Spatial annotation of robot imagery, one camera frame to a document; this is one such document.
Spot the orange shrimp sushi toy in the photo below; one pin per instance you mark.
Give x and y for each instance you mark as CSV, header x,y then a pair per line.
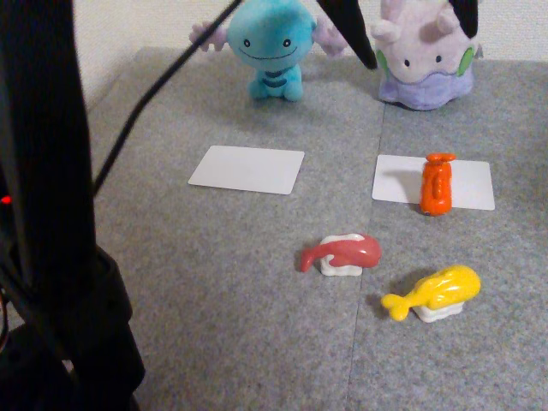
x,y
436,188

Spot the yellow egg sushi toy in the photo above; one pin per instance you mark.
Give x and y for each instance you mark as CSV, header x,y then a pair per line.
x,y
445,287

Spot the pale purple Goomy plush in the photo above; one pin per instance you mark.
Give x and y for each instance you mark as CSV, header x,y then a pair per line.
x,y
428,64

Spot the blue Wooper plush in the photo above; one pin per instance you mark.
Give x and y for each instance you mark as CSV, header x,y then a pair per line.
x,y
269,43

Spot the pink tuna sushi toy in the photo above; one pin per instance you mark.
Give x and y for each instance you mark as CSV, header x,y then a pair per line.
x,y
355,252

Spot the white rectangular card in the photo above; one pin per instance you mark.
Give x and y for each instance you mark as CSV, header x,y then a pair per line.
x,y
394,180
248,169

